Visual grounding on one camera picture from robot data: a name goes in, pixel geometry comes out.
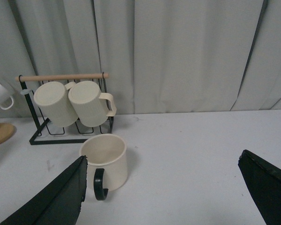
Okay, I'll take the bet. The wooden mug tree stand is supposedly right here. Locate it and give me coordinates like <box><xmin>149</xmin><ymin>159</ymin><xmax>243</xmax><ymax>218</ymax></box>
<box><xmin>0</xmin><ymin>123</ymin><xmax>15</xmax><ymax>144</ymax></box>

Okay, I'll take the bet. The cream mug with black handle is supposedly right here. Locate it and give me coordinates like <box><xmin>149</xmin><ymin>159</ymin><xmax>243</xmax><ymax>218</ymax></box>
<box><xmin>79</xmin><ymin>134</ymin><xmax>128</xmax><ymax>201</ymax></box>

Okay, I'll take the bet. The grey curtain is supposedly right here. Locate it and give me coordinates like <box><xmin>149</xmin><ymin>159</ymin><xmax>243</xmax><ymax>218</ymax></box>
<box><xmin>0</xmin><ymin>0</ymin><xmax>281</xmax><ymax>117</ymax></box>

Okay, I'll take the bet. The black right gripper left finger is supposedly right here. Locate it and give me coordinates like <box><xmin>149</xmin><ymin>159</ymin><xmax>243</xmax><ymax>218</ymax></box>
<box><xmin>1</xmin><ymin>156</ymin><xmax>88</xmax><ymax>225</ymax></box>

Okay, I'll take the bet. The cream ribbed mug right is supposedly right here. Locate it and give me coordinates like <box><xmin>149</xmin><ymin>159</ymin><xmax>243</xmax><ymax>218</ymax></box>
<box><xmin>66</xmin><ymin>81</ymin><xmax>117</xmax><ymax>127</ymax></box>

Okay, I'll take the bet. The cream ribbed mug left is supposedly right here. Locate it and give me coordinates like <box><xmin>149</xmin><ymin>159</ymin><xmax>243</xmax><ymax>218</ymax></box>
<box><xmin>34</xmin><ymin>81</ymin><xmax>78</xmax><ymax>128</ymax></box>

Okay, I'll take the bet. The cream ribbed mug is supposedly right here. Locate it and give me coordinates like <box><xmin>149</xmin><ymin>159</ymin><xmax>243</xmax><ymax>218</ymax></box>
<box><xmin>66</xmin><ymin>81</ymin><xmax>117</xmax><ymax>127</ymax></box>
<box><xmin>34</xmin><ymin>81</ymin><xmax>78</xmax><ymax>128</ymax></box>

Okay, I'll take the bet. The black wire mug rack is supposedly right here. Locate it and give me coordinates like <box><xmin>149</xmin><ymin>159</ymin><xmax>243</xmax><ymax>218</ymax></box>
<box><xmin>15</xmin><ymin>72</ymin><xmax>114</xmax><ymax>145</ymax></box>

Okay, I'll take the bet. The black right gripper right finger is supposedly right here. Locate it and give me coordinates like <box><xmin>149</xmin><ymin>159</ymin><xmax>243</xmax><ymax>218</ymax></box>
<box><xmin>238</xmin><ymin>150</ymin><xmax>281</xmax><ymax>225</ymax></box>

